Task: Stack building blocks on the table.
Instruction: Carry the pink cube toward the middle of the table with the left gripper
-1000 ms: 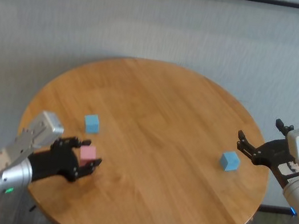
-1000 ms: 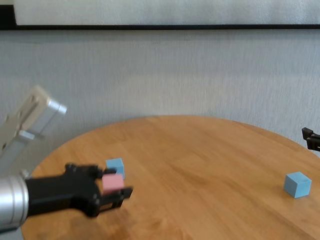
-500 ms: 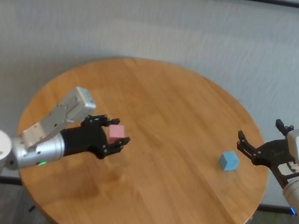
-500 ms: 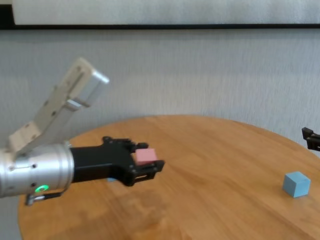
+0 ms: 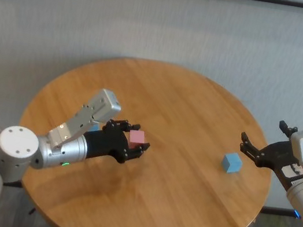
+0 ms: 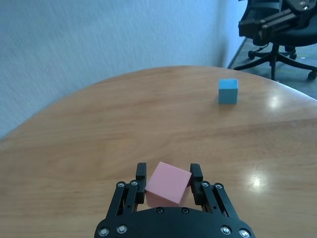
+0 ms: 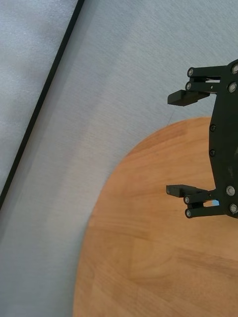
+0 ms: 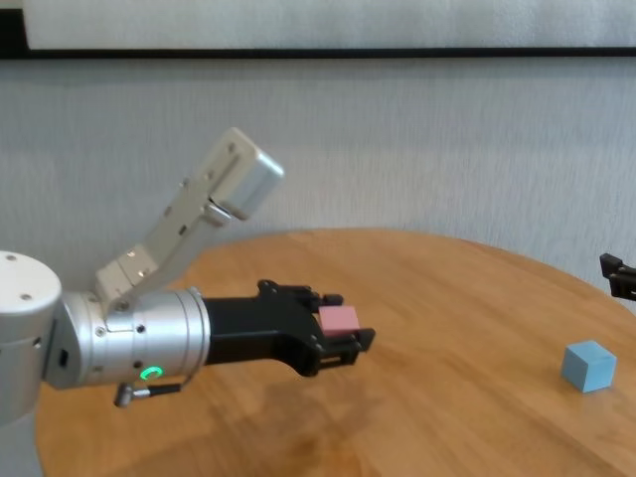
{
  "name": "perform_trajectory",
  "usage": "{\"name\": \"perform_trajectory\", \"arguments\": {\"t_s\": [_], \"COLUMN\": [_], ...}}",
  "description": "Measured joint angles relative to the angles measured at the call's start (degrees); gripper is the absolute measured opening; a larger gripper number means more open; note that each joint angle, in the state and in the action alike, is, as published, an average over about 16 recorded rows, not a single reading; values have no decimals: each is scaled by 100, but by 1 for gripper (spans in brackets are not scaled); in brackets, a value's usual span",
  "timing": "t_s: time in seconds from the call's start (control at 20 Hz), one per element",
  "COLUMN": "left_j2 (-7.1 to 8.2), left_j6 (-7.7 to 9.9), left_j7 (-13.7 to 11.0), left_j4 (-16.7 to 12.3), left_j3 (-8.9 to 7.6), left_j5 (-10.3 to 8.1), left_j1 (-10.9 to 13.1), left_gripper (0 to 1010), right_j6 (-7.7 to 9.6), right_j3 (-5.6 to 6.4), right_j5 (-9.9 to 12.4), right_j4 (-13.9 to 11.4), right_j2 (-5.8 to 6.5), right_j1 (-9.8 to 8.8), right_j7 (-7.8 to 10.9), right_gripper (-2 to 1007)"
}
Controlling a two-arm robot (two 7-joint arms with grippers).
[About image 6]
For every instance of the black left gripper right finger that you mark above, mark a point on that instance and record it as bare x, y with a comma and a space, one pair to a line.
196, 178

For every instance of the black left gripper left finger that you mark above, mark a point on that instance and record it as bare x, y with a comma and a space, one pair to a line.
141, 173

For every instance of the pink cube block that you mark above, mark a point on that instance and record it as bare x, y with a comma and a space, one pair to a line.
168, 181

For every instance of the black office chair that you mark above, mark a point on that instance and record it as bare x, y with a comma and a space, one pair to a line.
275, 57

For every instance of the blue cube block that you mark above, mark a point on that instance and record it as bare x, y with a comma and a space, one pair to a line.
227, 93

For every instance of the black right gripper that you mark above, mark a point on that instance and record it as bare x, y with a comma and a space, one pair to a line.
303, 10

